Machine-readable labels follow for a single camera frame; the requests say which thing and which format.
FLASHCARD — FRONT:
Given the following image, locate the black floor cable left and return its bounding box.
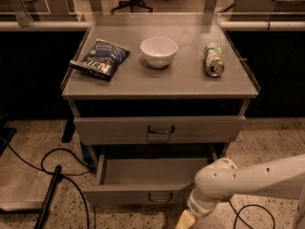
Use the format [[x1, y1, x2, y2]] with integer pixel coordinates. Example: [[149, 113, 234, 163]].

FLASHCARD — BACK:
[[0, 136, 98, 229]]

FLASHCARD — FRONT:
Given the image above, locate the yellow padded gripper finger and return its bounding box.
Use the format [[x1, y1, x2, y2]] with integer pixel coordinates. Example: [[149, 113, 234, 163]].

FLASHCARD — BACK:
[[175, 209, 196, 229]]

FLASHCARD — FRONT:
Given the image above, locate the green soda can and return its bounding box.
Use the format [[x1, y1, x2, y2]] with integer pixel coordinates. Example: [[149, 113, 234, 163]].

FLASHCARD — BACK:
[[204, 43, 225, 77]]

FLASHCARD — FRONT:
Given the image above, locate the black floor cable right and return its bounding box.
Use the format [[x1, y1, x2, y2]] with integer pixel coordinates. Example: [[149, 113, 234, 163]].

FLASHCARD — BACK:
[[228, 200, 276, 229]]

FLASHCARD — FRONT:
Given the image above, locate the grey top drawer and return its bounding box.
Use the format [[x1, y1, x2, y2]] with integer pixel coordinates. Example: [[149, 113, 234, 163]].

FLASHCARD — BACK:
[[74, 115, 246, 145]]

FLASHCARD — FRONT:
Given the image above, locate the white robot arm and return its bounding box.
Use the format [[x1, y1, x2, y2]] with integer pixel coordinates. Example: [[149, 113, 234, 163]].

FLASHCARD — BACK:
[[175, 155, 305, 229]]

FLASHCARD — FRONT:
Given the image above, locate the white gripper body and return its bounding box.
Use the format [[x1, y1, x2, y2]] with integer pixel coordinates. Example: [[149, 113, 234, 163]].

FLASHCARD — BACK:
[[187, 188, 219, 218]]

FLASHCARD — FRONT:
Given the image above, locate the white bowl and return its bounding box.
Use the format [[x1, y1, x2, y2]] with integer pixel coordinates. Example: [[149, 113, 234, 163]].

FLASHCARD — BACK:
[[140, 37, 178, 69]]

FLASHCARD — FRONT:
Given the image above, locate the grey drawer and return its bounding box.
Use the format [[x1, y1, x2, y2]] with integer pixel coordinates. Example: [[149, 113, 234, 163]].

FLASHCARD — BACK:
[[83, 155, 211, 205], [74, 115, 246, 145]]

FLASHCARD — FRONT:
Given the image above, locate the black pole on floor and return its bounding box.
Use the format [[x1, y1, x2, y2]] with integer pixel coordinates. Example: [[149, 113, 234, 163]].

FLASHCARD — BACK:
[[34, 165, 62, 229]]

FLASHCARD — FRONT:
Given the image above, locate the grey drawer cabinet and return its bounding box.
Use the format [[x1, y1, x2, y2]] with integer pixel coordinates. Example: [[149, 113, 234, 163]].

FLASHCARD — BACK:
[[63, 13, 259, 158]]

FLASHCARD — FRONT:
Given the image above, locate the black floor cable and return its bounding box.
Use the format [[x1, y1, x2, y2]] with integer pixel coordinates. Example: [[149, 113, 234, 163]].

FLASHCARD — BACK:
[[0, 136, 98, 229], [228, 200, 276, 229]]

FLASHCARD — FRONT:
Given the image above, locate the blue chip bag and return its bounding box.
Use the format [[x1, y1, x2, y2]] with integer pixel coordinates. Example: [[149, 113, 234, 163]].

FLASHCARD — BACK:
[[70, 39, 131, 81]]

